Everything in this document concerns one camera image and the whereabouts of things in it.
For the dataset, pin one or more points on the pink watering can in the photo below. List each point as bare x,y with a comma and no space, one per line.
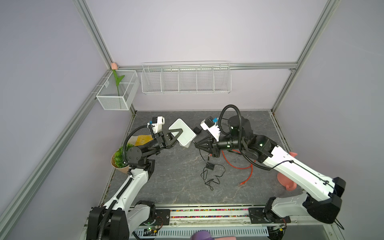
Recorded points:
286,182

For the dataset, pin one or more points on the potted green plant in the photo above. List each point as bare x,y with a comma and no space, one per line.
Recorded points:
117,161

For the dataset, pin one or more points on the white wire wall basket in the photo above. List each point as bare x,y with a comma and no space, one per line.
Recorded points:
201,77

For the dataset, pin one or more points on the yellow work glove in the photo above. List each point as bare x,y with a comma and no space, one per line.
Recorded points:
139,140

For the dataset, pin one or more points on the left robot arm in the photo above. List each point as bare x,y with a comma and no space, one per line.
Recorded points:
116,219

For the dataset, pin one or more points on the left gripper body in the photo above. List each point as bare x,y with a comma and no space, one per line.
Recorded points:
160,141

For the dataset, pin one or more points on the white mesh corner basket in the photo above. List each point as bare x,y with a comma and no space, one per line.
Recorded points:
108,95

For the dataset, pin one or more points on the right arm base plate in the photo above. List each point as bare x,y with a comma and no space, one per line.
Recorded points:
260,216

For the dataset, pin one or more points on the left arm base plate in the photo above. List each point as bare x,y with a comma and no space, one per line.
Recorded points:
161,217

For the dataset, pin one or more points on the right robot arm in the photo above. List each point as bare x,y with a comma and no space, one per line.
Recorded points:
322,196

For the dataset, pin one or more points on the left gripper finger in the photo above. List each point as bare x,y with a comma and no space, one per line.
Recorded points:
171,141
175,132

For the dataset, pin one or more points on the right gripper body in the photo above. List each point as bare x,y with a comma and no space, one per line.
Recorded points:
216,148

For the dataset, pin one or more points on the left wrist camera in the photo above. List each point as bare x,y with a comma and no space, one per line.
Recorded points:
156,124

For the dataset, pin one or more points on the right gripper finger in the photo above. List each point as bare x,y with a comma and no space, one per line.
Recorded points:
207,141
205,148

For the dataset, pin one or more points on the purple object at bottom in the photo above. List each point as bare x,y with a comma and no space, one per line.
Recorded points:
202,235

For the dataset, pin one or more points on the artificial pink tulip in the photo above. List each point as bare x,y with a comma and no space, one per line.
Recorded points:
118,78

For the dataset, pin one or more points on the black power adapter with cable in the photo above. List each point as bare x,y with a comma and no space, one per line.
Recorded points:
211,173

